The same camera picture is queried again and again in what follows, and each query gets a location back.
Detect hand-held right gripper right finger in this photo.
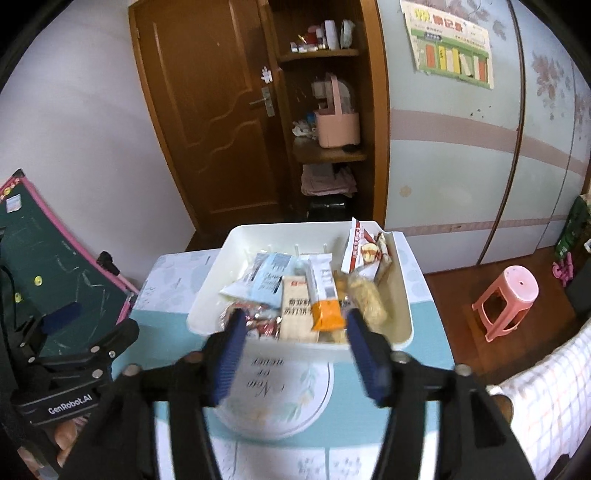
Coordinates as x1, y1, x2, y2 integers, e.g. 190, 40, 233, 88
346, 308, 539, 480

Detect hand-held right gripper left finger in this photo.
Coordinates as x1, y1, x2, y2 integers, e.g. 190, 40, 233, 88
58, 308, 249, 480

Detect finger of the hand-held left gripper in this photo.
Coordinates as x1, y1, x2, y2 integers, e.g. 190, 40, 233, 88
28, 318, 141, 371
19, 301, 82, 357

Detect red packet with dark snack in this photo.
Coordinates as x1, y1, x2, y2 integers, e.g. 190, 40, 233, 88
221, 301, 283, 341

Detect clear packet of yellow cake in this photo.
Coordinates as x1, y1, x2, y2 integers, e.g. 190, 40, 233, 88
347, 272, 389, 326

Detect white plastic bin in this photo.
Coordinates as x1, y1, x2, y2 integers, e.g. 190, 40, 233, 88
187, 220, 414, 352

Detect orange and white bar packet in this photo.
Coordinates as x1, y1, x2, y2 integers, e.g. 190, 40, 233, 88
307, 254, 347, 332

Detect tan bread snack packet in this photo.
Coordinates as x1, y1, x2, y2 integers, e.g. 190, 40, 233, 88
278, 276, 320, 343

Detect light blue snack packet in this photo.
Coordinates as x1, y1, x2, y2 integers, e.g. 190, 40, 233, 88
219, 251, 296, 310

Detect red apple print snack packet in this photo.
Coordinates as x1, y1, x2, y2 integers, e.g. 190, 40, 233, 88
341, 217, 386, 278

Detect person's left hand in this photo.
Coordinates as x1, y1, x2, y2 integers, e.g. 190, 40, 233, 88
53, 412, 101, 469

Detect printed tablecloth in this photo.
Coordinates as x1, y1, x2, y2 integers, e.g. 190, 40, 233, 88
129, 249, 455, 480

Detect black clamp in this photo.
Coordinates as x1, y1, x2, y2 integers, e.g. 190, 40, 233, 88
97, 250, 122, 278

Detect wooden bedpost knob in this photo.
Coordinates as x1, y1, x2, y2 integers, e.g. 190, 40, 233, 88
489, 392, 515, 425

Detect pink plastic stool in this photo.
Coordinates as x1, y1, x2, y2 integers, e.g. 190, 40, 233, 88
472, 265, 540, 342

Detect folded pink cloth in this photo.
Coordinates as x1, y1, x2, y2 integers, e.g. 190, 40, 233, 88
301, 164, 357, 197

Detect pink toy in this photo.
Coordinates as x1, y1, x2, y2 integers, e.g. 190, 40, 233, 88
551, 258, 575, 287

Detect floral sliding wardrobe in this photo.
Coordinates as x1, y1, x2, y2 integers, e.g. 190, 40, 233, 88
376, 0, 591, 275

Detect brown wooden door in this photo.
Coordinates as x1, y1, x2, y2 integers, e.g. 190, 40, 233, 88
128, 0, 296, 236

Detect pink basket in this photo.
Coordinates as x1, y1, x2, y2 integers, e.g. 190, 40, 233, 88
311, 74, 361, 149

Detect green bag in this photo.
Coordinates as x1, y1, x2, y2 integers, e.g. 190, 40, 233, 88
554, 196, 591, 259

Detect wooden shelf unit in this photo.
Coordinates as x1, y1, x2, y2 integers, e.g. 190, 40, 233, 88
259, 0, 393, 227

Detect group of small bottles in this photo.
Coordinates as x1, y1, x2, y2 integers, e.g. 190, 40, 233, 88
290, 18, 354, 54

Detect green chalkboard with pink frame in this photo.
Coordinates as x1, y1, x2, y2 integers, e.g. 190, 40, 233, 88
0, 168, 139, 352

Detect metal door handle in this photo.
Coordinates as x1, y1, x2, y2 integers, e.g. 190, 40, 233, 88
249, 87, 276, 117

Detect wall poster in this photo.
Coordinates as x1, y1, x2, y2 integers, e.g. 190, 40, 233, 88
399, 0, 495, 90

